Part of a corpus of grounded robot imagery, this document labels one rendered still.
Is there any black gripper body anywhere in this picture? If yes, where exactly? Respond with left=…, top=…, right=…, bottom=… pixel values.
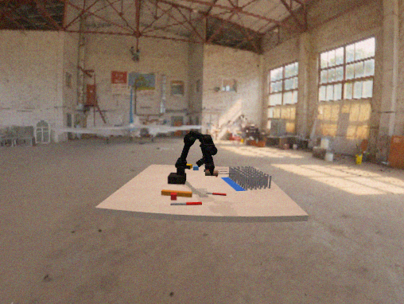
left=203, top=154, right=215, bottom=170

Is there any orange flat bar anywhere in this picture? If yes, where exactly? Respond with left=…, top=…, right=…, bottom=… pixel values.
left=161, top=189, right=192, bottom=197

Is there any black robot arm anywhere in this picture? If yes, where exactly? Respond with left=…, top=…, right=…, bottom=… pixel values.
left=175, top=131, right=217, bottom=175

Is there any blue tape strip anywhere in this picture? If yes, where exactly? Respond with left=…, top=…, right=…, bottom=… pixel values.
left=222, top=177, right=246, bottom=191

